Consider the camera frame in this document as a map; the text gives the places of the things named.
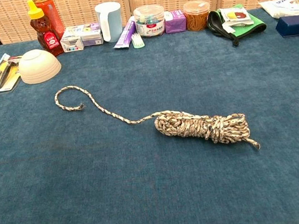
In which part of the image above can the camouflage braided rope bundle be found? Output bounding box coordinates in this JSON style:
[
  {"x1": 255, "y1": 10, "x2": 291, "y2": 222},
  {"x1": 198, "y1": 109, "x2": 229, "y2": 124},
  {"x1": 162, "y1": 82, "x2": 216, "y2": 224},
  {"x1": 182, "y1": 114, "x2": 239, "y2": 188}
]
[{"x1": 53, "y1": 65, "x2": 262, "y2": 172}]

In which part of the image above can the small green white pack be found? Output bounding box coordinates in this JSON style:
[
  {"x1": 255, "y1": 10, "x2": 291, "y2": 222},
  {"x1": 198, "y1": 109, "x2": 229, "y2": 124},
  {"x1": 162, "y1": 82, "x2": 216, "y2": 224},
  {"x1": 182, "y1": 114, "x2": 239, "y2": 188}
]
[{"x1": 130, "y1": 31, "x2": 146, "y2": 49}]

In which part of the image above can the blue carpet table cover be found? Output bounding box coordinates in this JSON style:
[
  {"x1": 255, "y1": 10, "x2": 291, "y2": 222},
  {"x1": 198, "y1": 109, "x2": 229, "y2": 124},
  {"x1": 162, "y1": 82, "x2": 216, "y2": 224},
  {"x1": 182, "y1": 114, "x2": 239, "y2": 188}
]
[{"x1": 0, "y1": 3, "x2": 299, "y2": 224}]

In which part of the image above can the purple toothpaste tube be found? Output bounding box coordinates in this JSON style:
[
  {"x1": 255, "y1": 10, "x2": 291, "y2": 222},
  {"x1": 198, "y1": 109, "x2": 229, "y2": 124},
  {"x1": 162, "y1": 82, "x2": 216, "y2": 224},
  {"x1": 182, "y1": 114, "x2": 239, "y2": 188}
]
[{"x1": 110, "y1": 15, "x2": 139, "y2": 50}]

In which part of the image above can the clear jar of binder clips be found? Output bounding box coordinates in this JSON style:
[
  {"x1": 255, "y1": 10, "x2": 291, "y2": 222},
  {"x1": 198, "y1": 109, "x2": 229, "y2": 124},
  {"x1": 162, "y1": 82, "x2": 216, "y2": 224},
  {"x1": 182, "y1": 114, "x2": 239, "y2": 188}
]
[{"x1": 132, "y1": 3, "x2": 167, "y2": 39}]

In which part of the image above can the purple tissue box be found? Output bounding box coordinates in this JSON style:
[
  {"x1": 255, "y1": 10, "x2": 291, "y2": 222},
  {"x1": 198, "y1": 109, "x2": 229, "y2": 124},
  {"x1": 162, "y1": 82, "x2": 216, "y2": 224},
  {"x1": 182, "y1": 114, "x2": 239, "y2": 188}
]
[{"x1": 163, "y1": 9, "x2": 188, "y2": 34}]

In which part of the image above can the white carton blue print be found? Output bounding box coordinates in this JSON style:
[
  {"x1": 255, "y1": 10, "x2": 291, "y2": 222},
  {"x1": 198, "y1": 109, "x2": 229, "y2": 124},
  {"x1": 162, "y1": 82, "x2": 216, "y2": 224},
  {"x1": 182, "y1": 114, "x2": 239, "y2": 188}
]
[{"x1": 59, "y1": 23, "x2": 96, "y2": 53}]

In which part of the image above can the clear jar of rubber bands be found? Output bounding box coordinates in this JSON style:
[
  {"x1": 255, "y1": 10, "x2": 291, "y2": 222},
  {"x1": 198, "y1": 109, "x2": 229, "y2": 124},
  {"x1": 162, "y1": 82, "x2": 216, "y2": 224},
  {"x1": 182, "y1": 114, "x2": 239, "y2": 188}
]
[{"x1": 182, "y1": 0, "x2": 213, "y2": 33}]

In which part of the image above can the cream upturned bowl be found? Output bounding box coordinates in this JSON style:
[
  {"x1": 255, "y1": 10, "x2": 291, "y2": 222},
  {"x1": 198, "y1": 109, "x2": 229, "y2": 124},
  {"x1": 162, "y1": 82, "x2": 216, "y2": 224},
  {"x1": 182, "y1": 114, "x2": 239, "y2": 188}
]
[{"x1": 16, "y1": 46, "x2": 64, "y2": 86}]

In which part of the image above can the white snack packet red yellow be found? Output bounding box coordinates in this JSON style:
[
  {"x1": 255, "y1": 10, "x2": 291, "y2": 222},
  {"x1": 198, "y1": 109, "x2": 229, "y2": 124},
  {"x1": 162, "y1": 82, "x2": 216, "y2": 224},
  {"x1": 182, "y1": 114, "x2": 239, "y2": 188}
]
[{"x1": 220, "y1": 5, "x2": 255, "y2": 34}]

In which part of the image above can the honey bear bottle yellow cap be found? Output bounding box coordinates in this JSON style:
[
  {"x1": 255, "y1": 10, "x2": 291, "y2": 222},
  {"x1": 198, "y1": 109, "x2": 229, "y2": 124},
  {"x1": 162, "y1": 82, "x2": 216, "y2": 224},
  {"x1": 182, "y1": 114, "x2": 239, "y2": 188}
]
[{"x1": 26, "y1": 0, "x2": 65, "y2": 60}]

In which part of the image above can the green pouch black trim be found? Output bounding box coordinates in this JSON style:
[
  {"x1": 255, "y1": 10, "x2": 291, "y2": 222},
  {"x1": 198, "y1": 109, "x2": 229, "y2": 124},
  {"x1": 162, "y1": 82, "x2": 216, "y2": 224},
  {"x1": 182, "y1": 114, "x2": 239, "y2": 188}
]
[{"x1": 205, "y1": 1, "x2": 269, "y2": 50}]

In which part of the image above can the tall red sauce bottle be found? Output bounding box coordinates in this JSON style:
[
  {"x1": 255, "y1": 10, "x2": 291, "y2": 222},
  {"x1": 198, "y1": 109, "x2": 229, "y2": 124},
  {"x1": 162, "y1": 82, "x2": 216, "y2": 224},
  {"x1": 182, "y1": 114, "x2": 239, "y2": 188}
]
[{"x1": 33, "y1": 0, "x2": 66, "y2": 43}]

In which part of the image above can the razor in yellow blister pack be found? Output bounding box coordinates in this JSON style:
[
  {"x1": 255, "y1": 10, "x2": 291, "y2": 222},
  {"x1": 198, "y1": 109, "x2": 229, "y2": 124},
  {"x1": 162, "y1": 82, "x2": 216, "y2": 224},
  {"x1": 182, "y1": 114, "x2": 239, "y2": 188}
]
[{"x1": 0, "y1": 55, "x2": 26, "y2": 94}]

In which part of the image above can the navy blue box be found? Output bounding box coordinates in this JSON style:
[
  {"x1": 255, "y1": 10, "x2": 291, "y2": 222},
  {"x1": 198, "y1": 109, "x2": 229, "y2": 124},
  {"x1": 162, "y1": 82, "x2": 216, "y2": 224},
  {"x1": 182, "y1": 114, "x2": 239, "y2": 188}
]
[{"x1": 274, "y1": 15, "x2": 299, "y2": 39}]

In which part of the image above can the white printed food bag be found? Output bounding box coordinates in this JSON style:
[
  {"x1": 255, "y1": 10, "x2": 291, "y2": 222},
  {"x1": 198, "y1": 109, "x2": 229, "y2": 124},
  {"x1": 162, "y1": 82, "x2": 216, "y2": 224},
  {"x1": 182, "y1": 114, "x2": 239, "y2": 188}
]
[{"x1": 257, "y1": 0, "x2": 299, "y2": 21}]

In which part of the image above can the white measuring cup with handle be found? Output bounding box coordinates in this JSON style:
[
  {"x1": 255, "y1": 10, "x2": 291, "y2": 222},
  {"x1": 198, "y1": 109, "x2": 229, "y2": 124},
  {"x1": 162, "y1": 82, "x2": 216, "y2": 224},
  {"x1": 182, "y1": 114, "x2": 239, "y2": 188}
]
[{"x1": 93, "y1": 0, "x2": 126, "y2": 45}]

